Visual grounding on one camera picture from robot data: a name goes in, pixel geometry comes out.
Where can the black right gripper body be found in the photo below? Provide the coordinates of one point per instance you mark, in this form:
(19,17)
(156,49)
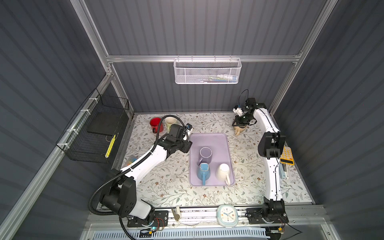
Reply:
(243,120)

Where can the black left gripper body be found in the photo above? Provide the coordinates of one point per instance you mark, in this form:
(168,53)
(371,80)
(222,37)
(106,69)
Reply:
(185,146)

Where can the beige ceramic teapot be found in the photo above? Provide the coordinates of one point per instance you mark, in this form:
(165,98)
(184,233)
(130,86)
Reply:
(238,130)

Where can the purple mug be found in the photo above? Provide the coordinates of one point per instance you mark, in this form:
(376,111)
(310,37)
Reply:
(205,156)

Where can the light green mug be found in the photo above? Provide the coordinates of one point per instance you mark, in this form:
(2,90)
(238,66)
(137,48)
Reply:
(169,121)

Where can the blue mug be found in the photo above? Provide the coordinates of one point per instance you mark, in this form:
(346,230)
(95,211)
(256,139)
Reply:
(203,173)

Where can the red mug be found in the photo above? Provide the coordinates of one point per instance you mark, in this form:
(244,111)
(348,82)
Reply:
(156,125)

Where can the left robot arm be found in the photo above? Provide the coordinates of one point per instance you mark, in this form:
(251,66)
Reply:
(118,195)

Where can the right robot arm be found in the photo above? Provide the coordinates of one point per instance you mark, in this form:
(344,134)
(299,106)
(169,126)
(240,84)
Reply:
(270,149)

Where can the white mug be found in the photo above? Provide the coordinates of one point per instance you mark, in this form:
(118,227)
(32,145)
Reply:
(223,174)

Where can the lavender plastic tray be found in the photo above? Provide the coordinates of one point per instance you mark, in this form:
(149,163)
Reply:
(218,143)

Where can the yellow calculator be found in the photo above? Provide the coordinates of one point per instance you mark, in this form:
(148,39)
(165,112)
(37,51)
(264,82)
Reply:
(287,156)

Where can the colourful marker pack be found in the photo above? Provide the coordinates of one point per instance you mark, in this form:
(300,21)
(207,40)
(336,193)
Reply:
(130,161)

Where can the yellow marker in basket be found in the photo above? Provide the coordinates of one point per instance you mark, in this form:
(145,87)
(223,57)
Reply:
(110,147)

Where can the mint alarm clock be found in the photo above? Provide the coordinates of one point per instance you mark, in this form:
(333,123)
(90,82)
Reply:
(227,216)

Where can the white wire basket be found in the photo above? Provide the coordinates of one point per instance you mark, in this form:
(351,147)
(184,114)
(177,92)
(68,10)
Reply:
(210,71)

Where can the black wire basket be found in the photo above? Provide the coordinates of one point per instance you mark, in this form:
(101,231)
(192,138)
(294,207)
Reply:
(87,138)

